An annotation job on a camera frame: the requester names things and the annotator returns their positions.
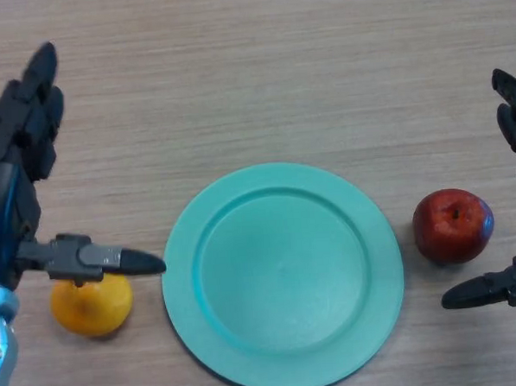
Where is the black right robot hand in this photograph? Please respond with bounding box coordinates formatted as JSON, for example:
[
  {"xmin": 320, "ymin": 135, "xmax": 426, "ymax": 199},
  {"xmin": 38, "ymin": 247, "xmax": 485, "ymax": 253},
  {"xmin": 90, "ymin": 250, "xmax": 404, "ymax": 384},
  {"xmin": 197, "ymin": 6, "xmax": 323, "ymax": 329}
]
[{"xmin": 428, "ymin": 67, "xmax": 516, "ymax": 313}]

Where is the green round plate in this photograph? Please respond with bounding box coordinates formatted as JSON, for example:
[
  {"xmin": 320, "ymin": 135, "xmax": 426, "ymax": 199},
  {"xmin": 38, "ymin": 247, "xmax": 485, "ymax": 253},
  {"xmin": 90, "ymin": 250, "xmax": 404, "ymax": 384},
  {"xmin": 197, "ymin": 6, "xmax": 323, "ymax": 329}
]
[{"xmin": 156, "ymin": 156, "xmax": 411, "ymax": 386}]

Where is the red apple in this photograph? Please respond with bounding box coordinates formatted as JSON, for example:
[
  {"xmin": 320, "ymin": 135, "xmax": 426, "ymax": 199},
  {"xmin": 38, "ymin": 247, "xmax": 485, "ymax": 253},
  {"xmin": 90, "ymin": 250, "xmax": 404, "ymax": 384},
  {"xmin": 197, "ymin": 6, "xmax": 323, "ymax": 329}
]
[{"xmin": 411, "ymin": 186, "xmax": 498, "ymax": 267}]

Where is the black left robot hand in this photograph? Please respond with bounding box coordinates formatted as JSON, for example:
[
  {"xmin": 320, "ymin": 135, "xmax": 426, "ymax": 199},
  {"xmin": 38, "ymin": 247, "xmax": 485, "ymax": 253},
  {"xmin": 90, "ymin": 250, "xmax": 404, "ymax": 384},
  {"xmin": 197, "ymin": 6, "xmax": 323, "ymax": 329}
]
[{"xmin": 0, "ymin": 35, "xmax": 168, "ymax": 294}]

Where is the yellow pear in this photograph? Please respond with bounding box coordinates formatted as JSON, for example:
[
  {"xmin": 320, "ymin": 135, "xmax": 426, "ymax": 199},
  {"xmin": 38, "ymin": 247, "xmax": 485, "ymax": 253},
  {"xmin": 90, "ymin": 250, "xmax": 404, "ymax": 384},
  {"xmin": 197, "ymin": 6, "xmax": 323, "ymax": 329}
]
[{"xmin": 48, "ymin": 271, "xmax": 136, "ymax": 340}]

